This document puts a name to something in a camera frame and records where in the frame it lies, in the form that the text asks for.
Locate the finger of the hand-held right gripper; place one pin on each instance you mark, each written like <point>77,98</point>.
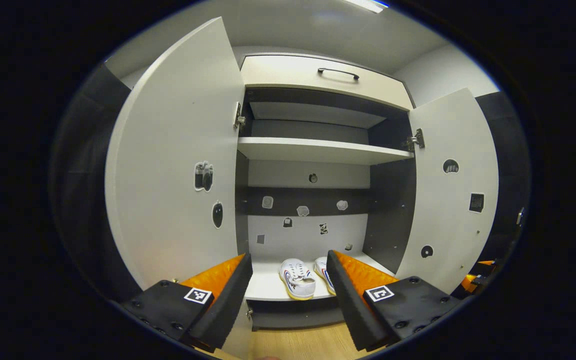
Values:
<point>468,283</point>

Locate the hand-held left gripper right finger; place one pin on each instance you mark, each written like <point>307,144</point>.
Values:
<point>347,300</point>

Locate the white shoe cabinet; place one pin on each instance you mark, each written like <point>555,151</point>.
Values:
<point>308,150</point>

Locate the cabinet door with disc sticker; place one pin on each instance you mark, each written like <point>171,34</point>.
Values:
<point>448,225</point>

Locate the ceiling light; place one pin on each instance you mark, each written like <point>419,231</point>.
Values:
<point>368,5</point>

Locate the white cabinet drawer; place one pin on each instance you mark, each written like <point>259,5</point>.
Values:
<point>288,72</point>

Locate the white sneaker shoe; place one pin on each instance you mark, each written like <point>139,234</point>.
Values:
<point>298,280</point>
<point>324,275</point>

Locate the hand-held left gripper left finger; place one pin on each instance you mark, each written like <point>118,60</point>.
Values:
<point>228,300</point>

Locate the metal door hinge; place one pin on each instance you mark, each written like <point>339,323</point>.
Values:
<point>249,314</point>
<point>238,117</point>
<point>414,140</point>

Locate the cabinet door with phone sticker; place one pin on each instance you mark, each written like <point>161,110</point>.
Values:
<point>168,175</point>

